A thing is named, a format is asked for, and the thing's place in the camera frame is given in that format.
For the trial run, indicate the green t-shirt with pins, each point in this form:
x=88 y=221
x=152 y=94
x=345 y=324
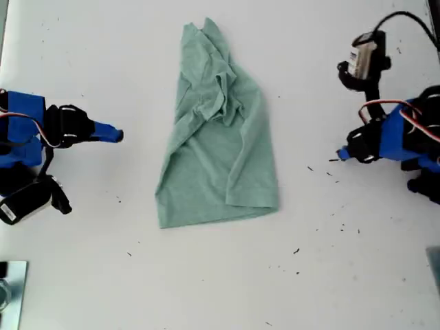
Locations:
x=206 y=172

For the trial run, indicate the black clamp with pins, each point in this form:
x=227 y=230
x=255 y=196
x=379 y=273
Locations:
x=3 y=269

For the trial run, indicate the black camera stalk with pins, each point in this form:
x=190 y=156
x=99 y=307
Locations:
x=46 y=163
x=376 y=101

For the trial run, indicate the beige labelled camera box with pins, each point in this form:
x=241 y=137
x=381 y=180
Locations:
x=364 y=58

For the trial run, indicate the black camera box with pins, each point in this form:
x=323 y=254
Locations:
x=25 y=203

